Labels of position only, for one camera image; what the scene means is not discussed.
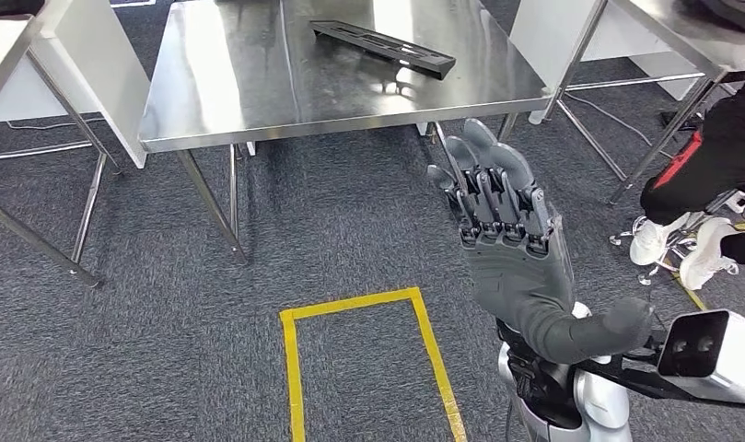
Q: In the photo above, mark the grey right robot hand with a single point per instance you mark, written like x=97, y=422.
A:
x=518, y=280

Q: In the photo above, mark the black plastic panel part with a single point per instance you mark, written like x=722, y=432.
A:
x=442, y=67

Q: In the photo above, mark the stainless steel workbench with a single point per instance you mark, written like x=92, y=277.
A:
x=225, y=73

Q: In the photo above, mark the office chair with casters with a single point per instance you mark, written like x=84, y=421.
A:
x=677, y=241

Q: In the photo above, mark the yellow floor tape marking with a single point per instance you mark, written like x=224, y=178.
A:
x=289, y=366
x=692, y=296

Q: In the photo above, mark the black floor device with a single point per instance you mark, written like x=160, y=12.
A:
x=680, y=119

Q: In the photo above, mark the person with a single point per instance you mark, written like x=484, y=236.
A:
x=713, y=158

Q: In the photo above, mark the white partition panel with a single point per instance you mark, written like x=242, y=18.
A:
x=97, y=73
x=543, y=36

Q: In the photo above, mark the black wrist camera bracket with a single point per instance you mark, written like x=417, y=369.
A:
x=628, y=378

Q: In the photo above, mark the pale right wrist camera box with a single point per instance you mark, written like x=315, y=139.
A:
x=732, y=360

